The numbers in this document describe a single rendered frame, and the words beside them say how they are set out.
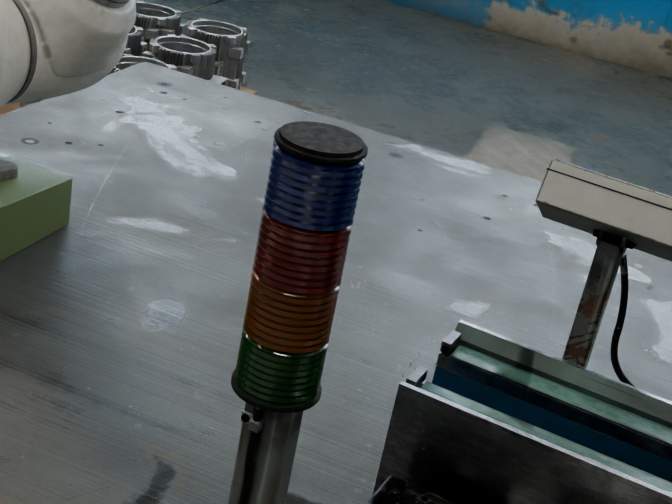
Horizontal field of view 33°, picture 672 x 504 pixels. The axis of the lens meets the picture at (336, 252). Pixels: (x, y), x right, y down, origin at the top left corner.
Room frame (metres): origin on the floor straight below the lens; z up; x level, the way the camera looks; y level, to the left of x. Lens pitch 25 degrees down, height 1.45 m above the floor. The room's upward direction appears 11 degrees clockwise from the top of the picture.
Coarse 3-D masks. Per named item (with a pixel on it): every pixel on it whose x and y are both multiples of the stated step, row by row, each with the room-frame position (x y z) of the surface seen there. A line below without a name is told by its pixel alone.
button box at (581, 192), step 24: (552, 168) 1.12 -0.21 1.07; (576, 168) 1.12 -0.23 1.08; (552, 192) 1.11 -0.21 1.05; (576, 192) 1.10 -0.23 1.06; (600, 192) 1.10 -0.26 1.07; (624, 192) 1.09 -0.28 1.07; (648, 192) 1.09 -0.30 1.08; (552, 216) 1.14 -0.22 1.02; (576, 216) 1.09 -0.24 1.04; (600, 216) 1.08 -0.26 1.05; (624, 216) 1.08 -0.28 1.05; (648, 216) 1.07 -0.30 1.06; (648, 240) 1.06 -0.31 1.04
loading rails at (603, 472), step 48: (480, 336) 1.00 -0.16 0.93; (432, 384) 0.90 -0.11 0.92; (480, 384) 0.95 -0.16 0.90; (528, 384) 0.94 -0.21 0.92; (576, 384) 0.95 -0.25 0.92; (624, 384) 0.95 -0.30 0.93; (432, 432) 0.85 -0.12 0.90; (480, 432) 0.84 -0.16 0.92; (528, 432) 0.86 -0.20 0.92; (576, 432) 0.91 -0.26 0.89; (624, 432) 0.90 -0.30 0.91; (384, 480) 0.86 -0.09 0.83; (432, 480) 0.85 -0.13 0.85; (480, 480) 0.83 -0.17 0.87; (528, 480) 0.82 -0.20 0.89; (576, 480) 0.80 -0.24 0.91; (624, 480) 0.79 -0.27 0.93
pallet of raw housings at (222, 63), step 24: (144, 24) 3.32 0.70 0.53; (168, 24) 3.35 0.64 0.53; (192, 24) 3.33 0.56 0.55; (216, 24) 3.42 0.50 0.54; (144, 48) 3.15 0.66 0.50; (168, 48) 3.15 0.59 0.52; (192, 48) 3.17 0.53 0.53; (216, 48) 3.26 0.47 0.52; (240, 48) 3.30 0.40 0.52; (192, 72) 3.03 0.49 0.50; (216, 72) 3.22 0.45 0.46; (240, 72) 3.33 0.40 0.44
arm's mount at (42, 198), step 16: (32, 176) 1.30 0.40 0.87; (48, 176) 1.31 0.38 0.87; (64, 176) 1.33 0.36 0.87; (0, 192) 1.23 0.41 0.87; (16, 192) 1.24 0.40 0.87; (32, 192) 1.25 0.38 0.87; (48, 192) 1.27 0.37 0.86; (64, 192) 1.31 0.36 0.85; (0, 208) 1.18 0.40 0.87; (16, 208) 1.21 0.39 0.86; (32, 208) 1.24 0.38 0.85; (48, 208) 1.28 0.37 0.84; (64, 208) 1.31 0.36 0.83; (0, 224) 1.18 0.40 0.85; (16, 224) 1.21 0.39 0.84; (32, 224) 1.25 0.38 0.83; (48, 224) 1.28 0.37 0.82; (64, 224) 1.32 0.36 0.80; (0, 240) 1.18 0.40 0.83; (16, 240) 1.22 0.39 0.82; (32, 240) 1.25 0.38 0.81; (0, 256) 1.19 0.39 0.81
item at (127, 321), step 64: (0, 128) 1.61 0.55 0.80; (64, 128) 1.66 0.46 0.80; (128, 128) 1.71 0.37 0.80; (192, 128) 1.77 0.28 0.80; (256, 128) 1.84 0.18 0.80; (128, 192) 1.46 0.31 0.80; (192, 192) 1.51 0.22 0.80; (256, 192) 1.56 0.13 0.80; (384, 192) 1.66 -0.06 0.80; (448, 192) 1.71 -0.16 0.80; (512, 192) 1.77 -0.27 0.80; (64, 256) 1.23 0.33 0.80; (128, 256) 1.27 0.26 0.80; (192, 256) 1.30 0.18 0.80; (384, 256) 1.42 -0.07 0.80; (448, 256) 1.46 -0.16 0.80; (512, 256) 1.51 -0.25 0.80; (576, 256) 1.55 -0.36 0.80; (640, 256) 1.60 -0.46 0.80; (0, 320) 1.06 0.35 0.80; (64, 320) 1.08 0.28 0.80; (128, 320) 1.11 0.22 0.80; (192, 320) 1.14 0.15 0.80; (384, 320) 1.23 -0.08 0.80; (448, 320) 1.27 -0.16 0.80; (512, 320) 1.30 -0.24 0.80; (640, 320) 1.38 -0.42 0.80; (0, 384) 0.94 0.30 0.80; (64, 384) 0.96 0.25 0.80; (128, 384) 0.98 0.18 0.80; (192, 384) 1.01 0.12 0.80; (384, 384) 1.08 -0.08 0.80; (640, 384) 1.20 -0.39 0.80; (0, 448) 0.84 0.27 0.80; (64, 448) 0.86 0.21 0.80; (128, 448) 0.88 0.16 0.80; (192, 448) 0.90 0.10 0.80; (320, 448) 0.94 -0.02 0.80
